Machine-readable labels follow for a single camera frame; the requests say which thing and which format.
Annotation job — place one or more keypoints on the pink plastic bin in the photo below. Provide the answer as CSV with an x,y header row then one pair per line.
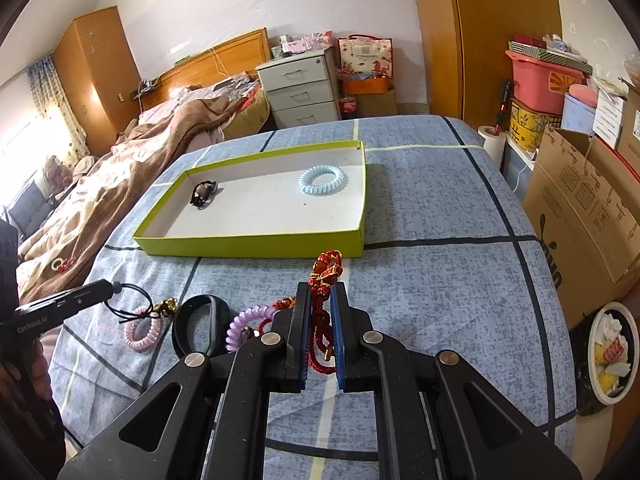
x,y
535,80

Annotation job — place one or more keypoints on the white labelled box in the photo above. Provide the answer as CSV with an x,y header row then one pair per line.
x,y
607,117

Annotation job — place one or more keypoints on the large open cardboard box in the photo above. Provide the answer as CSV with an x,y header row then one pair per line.
x,y
575,210

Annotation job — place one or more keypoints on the cola bottle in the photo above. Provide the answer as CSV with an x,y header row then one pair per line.
x,y
348,107

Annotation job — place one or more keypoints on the grey chair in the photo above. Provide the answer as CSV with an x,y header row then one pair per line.
x,y
27,205

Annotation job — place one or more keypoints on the green shallow cardboard box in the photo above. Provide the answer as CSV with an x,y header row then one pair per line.
x,y
260,202

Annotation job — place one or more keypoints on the floral curtain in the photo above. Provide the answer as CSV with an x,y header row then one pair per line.
x,y
55,105

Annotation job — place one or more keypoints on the striped flat gift box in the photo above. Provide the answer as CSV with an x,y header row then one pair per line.
x,y
550,55

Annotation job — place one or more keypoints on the wooden bed headboard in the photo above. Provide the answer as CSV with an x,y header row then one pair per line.
x,y
225,55

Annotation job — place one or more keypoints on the small cardboard box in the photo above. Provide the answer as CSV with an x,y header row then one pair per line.
x,y
377,105

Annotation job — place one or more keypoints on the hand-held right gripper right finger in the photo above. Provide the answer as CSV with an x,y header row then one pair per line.
x,y
341,345

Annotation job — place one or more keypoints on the blue checked bed sheet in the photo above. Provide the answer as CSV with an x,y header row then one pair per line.
x,y
440,285

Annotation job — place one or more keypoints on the red patterned gift bag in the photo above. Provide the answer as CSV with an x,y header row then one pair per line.
x,y
365,57

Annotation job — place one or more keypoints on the black wristband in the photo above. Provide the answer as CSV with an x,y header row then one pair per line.
x,y
223,325

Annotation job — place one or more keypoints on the small wooden wardrobe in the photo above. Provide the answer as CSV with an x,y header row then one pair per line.
x,y
95,75

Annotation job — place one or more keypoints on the yellow patterned tin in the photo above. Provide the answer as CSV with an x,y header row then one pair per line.
x,y
530,125

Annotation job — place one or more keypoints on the person's left hand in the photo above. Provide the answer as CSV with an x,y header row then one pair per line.
x,y
36,375

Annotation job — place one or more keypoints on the pink packet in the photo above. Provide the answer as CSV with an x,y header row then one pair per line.
x,y
302,45

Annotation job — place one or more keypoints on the white paper roll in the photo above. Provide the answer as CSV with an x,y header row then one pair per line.
x,y
492,145

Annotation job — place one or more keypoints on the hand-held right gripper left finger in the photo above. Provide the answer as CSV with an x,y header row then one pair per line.
x,y
300,345

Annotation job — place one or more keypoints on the large wooden wardrobe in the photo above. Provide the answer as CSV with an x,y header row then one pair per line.
x,y
500,35

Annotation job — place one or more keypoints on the brown fleece blanket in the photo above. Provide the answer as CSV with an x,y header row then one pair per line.
x,y
165,145

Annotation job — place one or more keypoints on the grey drawer cabinet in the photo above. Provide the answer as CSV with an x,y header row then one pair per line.
x,y
300,90

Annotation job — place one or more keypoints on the brown teddy bear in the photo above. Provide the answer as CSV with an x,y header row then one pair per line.
x,y
55,172

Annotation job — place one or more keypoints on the red and black tool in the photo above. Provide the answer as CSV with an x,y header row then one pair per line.
x,y
501,105

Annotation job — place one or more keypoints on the full white trash bin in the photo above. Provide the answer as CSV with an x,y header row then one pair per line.
x,y
582,350

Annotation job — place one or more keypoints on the orange basket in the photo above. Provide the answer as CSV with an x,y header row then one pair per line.
x,y
367,86

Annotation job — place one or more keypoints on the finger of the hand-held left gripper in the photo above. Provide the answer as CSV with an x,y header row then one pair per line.
x,y
85,297

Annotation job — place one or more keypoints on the blue round box pink lid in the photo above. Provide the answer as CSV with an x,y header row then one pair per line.
x,y
577,110

